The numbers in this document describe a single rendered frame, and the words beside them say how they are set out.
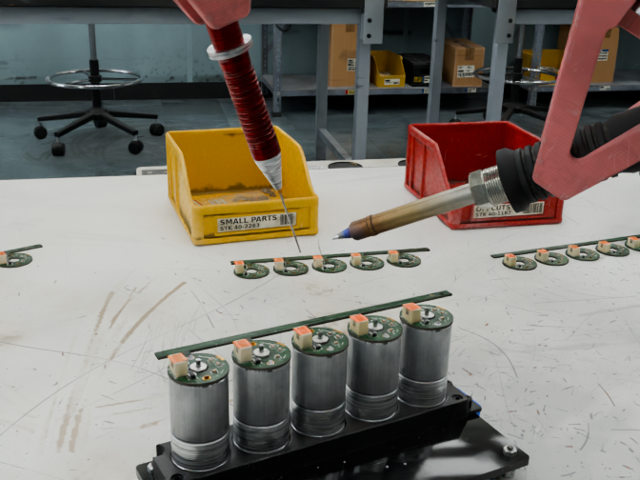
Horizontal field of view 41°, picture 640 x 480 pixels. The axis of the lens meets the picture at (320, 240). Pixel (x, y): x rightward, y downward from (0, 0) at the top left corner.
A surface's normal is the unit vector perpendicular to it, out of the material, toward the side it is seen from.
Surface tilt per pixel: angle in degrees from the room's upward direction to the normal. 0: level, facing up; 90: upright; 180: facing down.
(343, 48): 90
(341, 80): 89
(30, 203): 0
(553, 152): 98
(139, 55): 90
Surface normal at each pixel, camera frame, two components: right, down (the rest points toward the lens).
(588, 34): -0.43, 0.58
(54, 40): 0.21, 0.36
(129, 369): 0.03, -0.93
